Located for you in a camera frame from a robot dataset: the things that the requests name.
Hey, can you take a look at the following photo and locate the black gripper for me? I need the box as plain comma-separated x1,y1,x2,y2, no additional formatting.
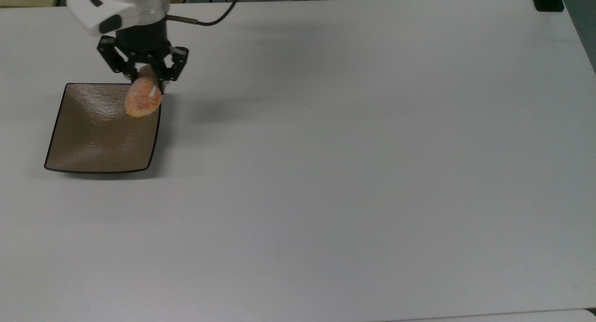
96,20,190,95

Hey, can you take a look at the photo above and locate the orange sugared bread roll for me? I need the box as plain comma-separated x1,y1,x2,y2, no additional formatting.
125,65,163,118

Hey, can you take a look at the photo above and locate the brown square ceramic plate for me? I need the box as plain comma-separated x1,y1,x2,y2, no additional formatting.
44,82,163,175

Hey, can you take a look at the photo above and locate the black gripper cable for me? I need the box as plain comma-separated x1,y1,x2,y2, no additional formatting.
166,0,246,27

